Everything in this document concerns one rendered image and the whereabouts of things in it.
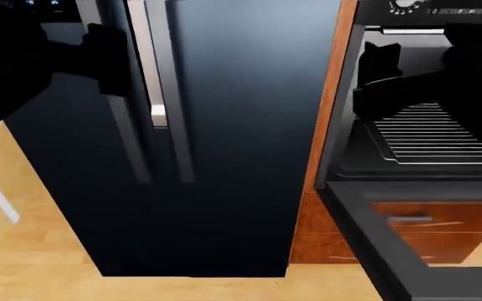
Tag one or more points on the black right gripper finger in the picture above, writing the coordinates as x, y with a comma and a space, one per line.
393, 47
370, 46

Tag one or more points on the black oven control knob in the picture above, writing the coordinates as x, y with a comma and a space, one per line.
404, 4

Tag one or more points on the black built-in oven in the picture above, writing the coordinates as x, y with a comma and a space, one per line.
350, 125

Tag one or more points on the black oven door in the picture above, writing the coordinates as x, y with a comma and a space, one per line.
391, 235

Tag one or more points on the dark blue refrigerator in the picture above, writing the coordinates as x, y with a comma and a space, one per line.
232, 141

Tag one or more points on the brown wooden cabinet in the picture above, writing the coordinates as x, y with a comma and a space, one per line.
320, 203

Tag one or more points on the brown wooden drawer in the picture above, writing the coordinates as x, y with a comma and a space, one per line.
450, 232

